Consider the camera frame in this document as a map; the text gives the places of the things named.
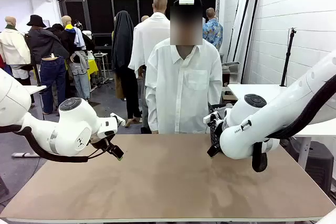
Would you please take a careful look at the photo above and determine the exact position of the black tripod stand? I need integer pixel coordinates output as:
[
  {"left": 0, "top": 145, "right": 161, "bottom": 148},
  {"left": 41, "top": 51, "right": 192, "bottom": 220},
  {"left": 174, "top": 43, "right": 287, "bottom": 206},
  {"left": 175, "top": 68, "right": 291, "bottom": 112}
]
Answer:
[{"left": 280, "top": 26, "right": 298, "bottom": 87}]

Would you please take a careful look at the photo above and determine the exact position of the large white table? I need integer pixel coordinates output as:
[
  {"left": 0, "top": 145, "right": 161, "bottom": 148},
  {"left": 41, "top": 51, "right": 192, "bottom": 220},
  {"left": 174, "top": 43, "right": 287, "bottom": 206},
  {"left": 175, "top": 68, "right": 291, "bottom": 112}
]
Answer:
[{"left": 227, "top": 83, "right": 336, "bottom": 171}]

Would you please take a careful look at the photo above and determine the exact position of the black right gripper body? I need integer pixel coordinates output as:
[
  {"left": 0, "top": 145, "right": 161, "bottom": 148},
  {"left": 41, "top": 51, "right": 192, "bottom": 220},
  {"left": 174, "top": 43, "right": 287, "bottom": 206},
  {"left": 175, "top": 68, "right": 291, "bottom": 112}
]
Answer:
[{"left": 209, "top": 114, "right": 226, "bottom": 148}]

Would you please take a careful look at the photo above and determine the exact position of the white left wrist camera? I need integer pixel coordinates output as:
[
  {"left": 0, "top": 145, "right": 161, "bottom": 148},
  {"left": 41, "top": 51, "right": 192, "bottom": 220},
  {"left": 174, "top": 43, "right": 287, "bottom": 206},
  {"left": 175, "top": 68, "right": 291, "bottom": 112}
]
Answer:
[{"left": 110, "top": 113, "right": 126, "bottom": 127}]

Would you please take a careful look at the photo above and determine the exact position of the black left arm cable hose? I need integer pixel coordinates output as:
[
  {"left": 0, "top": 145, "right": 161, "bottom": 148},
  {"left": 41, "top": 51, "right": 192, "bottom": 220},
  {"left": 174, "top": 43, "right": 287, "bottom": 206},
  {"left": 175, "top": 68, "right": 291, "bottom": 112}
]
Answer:
[{"left": 0, "top": 125, "right": 116, "bottom": 163}]

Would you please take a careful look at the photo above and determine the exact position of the mannequin in black cloak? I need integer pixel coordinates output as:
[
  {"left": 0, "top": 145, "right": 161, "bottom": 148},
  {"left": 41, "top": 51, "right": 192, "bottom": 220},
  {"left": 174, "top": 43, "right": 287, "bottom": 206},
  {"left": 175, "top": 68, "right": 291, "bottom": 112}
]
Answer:
[{"left": 111, "top": 10, "right": 142, "bottom": 127}]

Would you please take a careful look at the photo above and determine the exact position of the person in white shirt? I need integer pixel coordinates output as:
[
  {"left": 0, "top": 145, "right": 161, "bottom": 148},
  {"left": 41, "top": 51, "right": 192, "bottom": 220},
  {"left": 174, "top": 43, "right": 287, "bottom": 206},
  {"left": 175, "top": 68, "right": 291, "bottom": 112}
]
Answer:
[{"left": 145, "top": 0, "right": 223, "bottom": 134}]

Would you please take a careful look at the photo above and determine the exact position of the man in floral shirt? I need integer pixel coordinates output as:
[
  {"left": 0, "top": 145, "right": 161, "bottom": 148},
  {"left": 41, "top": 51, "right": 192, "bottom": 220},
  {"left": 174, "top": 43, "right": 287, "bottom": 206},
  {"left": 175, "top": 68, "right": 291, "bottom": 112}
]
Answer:
[{"left": 202, "top": 7, "right": 223, "bottom": 51}]

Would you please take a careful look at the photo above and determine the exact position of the black plastic stool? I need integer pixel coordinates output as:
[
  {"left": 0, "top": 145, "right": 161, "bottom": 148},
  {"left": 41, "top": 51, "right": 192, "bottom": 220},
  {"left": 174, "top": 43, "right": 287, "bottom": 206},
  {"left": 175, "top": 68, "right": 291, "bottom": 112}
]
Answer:
[{"left": 306, "top": 141, "right": 334, "bottom": 196}]

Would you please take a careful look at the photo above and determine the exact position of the mannequin in light jeans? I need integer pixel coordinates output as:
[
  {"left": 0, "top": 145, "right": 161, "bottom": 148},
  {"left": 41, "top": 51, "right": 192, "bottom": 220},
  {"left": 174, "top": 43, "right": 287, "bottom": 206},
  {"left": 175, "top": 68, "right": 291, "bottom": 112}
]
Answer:
[{"left": 68, "top": 50, "right": 91, "bottom": 101}]

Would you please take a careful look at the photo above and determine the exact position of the small white stool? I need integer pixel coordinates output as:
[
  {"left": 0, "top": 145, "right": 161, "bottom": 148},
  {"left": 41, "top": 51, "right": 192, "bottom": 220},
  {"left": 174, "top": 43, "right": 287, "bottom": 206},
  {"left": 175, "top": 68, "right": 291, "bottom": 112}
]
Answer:
[{"left": 93, "top": 52, "right": 110, "bottom": 83}]

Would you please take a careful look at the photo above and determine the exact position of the mannequin in cream jacket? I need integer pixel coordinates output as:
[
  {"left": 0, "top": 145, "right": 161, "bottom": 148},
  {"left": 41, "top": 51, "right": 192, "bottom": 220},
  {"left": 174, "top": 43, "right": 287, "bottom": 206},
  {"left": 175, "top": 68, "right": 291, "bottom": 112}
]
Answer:
[{"left": 0, "top": 16, "right": 32, "bottom": 79}]

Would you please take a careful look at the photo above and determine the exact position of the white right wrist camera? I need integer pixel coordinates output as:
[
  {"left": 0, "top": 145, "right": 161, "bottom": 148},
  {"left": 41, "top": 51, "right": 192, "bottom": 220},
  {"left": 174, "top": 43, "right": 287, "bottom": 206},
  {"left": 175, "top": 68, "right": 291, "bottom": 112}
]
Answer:
[{"left": 203, "top": 112, "right": 221, "bottom": 125}]

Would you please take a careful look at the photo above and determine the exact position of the person's left forearm white sleeve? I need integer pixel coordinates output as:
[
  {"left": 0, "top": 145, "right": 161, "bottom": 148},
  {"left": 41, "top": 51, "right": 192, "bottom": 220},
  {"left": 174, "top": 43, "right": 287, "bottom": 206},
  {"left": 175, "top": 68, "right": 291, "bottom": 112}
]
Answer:
[{"left": 208, "top": 77, "right": 223, "bottom": 105}]

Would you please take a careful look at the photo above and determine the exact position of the mannequin with yellow scarf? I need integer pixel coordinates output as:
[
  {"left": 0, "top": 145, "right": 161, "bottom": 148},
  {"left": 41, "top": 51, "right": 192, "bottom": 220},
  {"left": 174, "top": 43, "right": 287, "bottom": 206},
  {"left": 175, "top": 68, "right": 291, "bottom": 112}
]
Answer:
[{"left": 60, "top": 15, "right": 95, "bottom": 57}]

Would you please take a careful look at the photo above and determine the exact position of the mannequin in dark jeans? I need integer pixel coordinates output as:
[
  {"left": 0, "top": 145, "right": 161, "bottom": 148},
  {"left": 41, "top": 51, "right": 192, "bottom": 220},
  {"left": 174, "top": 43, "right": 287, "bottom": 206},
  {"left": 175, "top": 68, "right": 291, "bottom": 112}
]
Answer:
[{"left": 39, "top": 53, "right": 67, "bottom": 114}]

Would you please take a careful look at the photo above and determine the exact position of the person's right forearm white sleeve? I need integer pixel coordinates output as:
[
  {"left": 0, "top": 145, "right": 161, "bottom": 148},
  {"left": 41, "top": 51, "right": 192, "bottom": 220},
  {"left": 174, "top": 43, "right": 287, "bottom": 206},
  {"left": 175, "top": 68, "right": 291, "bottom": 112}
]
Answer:
[{"left": 145, "top": 84, "right": 159, "bottom": 133}]

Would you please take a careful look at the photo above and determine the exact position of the white panel black frame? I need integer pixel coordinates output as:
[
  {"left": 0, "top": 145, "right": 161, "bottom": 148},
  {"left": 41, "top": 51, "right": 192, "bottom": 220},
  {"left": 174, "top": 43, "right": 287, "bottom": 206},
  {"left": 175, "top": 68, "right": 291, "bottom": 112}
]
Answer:
[
  {"left": 240, "top": 0, "right": 263, "bottom": 84},
  {"left": 226, "top": 0, "right": 254, "bottom": 63}
]

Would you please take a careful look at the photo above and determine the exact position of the mannequin with black hat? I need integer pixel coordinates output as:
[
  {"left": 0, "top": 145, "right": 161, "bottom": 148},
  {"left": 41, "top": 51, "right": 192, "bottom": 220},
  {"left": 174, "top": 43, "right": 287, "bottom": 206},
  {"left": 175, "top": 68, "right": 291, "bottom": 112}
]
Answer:
[{"left": 25, "top": 14, "right": 69, "bottom": 65}]

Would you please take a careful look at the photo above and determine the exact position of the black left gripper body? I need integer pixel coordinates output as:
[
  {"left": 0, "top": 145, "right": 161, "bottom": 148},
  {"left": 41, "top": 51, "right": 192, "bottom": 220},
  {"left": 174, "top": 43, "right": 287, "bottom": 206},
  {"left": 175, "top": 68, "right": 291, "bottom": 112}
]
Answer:
[{"left": 90, "top": 132, "right": 117, "bottom": 153}]

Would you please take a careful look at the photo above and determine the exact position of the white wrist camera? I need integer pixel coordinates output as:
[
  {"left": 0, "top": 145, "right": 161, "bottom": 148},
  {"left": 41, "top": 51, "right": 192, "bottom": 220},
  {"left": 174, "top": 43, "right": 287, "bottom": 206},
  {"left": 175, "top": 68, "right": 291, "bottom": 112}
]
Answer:
[
  {"left": 203, "top": 112, "right": 221, "bottom": 125},
  {"left": 110, "top": 113, "right": 126, "bottom": 127}
]

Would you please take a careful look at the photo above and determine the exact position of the yellow tablecloth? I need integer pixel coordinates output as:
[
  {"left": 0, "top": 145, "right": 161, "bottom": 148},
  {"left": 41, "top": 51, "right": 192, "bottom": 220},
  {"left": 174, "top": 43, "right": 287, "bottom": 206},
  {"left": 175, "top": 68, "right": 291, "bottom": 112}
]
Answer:
[{"left": 64, "top": 58, "right": 99, "bottom": 80}]

